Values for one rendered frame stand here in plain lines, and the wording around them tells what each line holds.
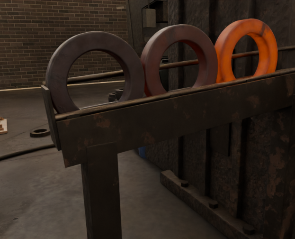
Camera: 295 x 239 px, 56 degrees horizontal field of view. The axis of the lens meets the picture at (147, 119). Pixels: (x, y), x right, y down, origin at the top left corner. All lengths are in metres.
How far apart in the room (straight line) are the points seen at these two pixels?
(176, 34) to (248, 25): 0.19
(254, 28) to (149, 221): 0.91
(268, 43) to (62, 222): 1.09
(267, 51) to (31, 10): 6.14
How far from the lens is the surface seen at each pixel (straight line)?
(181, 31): 0.60
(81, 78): 0.58
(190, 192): 1.39
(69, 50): 0.51
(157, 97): 0.56
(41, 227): 1.38
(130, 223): 1.31
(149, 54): 0.56
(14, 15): 6.63
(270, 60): 0.77
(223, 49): 0.66
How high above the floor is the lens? 0.73
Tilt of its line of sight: 14 degrees down
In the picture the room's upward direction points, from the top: 2 degrees counter-clockwise
